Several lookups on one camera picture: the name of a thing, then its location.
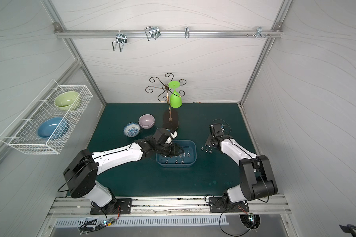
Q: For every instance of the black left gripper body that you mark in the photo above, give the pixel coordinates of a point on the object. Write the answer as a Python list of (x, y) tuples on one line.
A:
[(172, 149)]

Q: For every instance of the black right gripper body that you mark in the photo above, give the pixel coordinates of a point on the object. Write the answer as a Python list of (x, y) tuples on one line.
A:
[(209, 142)]

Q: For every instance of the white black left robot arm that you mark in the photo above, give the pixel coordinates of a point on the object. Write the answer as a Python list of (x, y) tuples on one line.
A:
[(81, 174)]

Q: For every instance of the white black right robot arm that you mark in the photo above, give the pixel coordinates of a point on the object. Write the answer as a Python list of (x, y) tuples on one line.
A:
[(256, 177)]

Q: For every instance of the blue plastic storage box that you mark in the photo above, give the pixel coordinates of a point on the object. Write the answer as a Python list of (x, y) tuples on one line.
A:
[(186, 158)]

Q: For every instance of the blue floral ceramic bowl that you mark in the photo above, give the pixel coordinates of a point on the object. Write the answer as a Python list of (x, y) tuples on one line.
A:
[(131, 130)]

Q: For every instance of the pink ceramic bowl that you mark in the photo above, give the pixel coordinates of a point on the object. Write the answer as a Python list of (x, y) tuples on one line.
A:
[(146, 121)]

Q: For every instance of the copper cup tree stand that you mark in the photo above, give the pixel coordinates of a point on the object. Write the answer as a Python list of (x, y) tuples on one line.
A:
[(170, 116)]

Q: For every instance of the green plastic goblet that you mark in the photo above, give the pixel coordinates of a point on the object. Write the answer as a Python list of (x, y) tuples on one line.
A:
[(175, 99)]

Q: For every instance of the light green bowl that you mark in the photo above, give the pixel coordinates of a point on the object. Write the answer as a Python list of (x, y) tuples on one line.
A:
[(68, 101)]

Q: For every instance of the metal double hook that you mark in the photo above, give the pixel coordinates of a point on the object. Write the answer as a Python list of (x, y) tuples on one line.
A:
[(119, 42), (152, 32)]

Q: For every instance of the metal single hook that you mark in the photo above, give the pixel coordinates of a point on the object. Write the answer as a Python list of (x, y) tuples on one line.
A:
[(187, 32)]

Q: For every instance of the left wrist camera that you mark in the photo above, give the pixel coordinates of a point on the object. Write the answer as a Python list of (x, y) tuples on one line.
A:
[(164, 136)]

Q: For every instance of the white slotted cable duct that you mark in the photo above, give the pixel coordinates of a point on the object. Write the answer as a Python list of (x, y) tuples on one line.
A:
[(145, 221)]

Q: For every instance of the white wire wall basket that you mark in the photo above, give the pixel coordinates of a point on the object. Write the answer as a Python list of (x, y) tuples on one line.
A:
[(21, 134)]

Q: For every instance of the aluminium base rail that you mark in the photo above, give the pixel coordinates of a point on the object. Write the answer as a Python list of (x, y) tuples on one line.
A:
[(169, 206)]

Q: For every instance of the metal hook bracket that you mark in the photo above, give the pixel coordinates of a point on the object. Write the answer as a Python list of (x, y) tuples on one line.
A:
[(259, 34)]

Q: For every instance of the aluminium top rail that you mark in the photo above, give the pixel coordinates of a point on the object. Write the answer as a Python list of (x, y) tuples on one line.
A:
[(165, 34)]

